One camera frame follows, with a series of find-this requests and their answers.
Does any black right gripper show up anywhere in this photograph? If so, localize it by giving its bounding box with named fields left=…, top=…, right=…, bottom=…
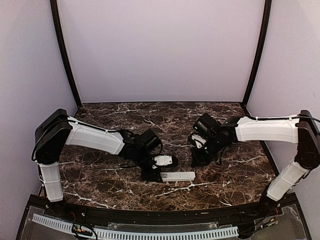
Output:
left=190, top=134, right=223, bottom=168

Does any white remote control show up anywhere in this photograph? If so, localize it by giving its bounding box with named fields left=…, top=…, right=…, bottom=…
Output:
left=160, top=171, right=196, bottom=182

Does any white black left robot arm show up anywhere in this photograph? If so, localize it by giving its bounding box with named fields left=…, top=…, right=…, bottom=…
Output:
left=31, top=108, right=163, bottom=218

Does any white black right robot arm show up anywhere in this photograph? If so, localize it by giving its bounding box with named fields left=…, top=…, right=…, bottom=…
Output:
left=188, top=110, right=320, bottom=217

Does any black front frame rail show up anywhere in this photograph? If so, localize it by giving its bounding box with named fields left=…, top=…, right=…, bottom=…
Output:
left=55, top=202, right=272, bottom=225

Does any small circuit board with wires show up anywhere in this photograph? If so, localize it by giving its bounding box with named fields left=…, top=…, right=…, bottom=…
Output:
left=71, top=223, right=98, bottom=240

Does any white slotted cable duct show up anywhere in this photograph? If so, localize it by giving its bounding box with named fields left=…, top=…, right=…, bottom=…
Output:
left=32, top=213, right=239, bottom=240

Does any black right corner frame post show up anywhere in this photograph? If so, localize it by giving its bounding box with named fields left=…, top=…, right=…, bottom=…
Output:
left=241, top=0, right=272, bottom=107

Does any black corner frame post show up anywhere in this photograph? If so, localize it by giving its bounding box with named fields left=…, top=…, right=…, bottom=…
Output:
left=49, top=0, right=82, bottom=109
left=241, top=0, right=272, bottom=107

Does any black left corner frame post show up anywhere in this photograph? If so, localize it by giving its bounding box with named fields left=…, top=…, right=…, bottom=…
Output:
left=49, top=0, right=82, bottom=109

